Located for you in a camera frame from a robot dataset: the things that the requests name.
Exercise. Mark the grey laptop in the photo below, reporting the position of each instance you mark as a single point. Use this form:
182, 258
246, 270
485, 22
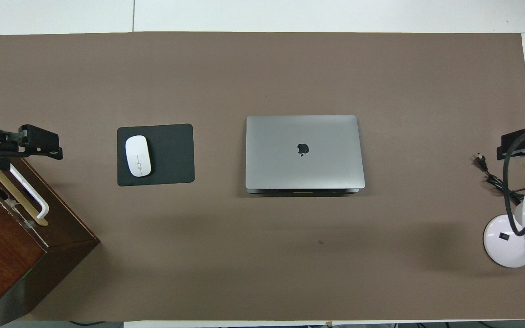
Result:
290, 173

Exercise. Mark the white computer mouse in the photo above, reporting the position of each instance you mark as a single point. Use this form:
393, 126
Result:
138, 155

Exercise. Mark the white desk lamp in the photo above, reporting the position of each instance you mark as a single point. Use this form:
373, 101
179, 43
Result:
499, 241

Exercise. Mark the dark brown wooden box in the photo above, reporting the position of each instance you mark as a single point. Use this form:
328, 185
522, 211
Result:
2, 241

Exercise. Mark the black mouse pad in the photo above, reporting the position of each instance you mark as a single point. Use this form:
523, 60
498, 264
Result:
171, 155

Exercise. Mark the brown table mat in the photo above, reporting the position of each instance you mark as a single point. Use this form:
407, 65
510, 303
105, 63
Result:
244, 68

